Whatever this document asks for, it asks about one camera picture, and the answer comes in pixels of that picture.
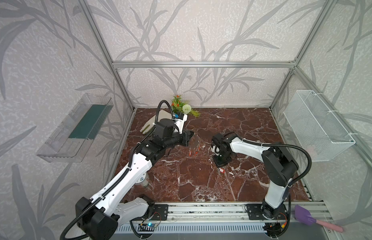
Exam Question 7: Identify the left green circuit board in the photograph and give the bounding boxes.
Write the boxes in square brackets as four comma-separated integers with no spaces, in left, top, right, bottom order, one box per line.
[138,222,160,232]

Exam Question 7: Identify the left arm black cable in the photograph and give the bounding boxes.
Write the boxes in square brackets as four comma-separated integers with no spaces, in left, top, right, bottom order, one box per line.
[59,99,175,240]

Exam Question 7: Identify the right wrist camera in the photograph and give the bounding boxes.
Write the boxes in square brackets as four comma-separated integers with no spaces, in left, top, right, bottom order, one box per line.
[211,132,236,153]

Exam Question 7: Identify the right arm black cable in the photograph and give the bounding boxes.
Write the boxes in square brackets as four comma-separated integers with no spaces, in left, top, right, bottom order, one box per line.
[224,131,312,188]

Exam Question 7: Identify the white flower pot plant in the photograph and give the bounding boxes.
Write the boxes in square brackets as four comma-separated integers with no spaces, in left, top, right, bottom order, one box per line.
[171,95,200,118]

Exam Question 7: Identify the right circuit board wires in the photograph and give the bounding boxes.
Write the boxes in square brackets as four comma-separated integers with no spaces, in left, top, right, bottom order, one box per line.
[262,220,290,239]

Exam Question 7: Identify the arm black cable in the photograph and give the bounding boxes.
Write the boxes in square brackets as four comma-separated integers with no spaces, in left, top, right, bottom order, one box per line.
[224,131,312,188]
[59,99,175,240]

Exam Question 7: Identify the white wire mesh basket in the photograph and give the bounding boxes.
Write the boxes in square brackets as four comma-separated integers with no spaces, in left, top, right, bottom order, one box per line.
[284,90,355,162]

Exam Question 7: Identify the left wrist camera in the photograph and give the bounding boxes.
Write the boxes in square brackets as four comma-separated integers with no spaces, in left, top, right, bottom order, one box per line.
[174,113,188,134]

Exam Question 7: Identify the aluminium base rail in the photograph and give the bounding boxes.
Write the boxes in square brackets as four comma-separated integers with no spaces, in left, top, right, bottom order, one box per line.
[112,202,342,240]

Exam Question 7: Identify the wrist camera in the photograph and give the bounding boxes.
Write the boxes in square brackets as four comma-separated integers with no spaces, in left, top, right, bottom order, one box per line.
[174,113,188,134]
[211,132,236,153]

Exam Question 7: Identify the purple pink spatula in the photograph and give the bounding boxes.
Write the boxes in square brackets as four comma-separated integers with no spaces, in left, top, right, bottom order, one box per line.
[294,205,344,233]

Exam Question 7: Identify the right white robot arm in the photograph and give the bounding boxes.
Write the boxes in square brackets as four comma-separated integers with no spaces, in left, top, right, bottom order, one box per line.
[211,134,300,220]

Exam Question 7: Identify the clear plastic wall tray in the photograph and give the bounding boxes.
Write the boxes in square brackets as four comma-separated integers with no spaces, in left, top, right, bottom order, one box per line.
[36,94,114,163]

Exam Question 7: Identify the aluminium frame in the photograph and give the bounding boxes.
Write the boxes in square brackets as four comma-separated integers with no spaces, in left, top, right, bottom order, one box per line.
[78,1,372,170]

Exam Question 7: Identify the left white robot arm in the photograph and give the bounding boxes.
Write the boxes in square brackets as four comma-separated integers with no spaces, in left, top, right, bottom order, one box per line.
[60,115,194,240]

